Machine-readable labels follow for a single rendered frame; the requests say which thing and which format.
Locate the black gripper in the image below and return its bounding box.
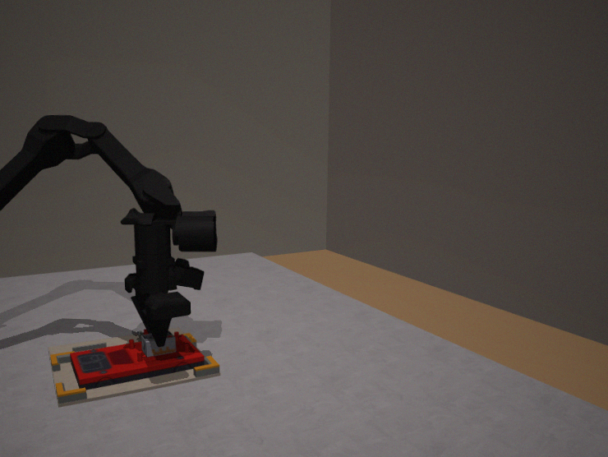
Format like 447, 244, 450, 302
125, 251, 191, 347

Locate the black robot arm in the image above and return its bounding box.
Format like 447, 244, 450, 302
0, 115, 218, 291

